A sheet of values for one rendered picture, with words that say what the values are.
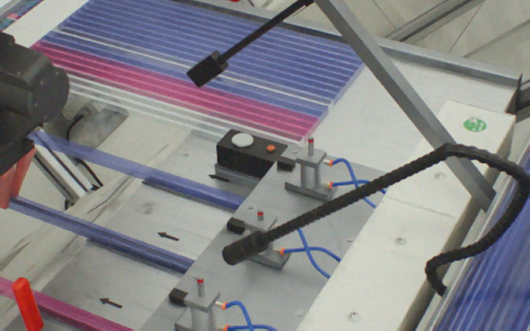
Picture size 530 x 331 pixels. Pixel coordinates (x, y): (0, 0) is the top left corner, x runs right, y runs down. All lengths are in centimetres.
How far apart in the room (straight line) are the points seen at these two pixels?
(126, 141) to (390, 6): 70
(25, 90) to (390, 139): 46
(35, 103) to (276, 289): 29
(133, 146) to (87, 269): 140
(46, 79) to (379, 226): 35
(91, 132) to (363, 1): 69
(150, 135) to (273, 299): 159
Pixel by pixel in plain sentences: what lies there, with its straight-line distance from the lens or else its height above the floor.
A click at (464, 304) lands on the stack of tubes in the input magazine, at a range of 83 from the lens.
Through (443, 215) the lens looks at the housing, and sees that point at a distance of 103.
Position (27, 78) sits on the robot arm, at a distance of 101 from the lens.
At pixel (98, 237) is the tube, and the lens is 112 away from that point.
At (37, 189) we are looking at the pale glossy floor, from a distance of 231.
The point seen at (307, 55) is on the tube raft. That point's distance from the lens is 138.
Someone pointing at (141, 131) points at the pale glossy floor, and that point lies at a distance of 252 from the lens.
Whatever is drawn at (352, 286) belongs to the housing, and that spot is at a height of 127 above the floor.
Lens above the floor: 192
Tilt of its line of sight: 45 degrees down
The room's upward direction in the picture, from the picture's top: 60 degrees clockwise
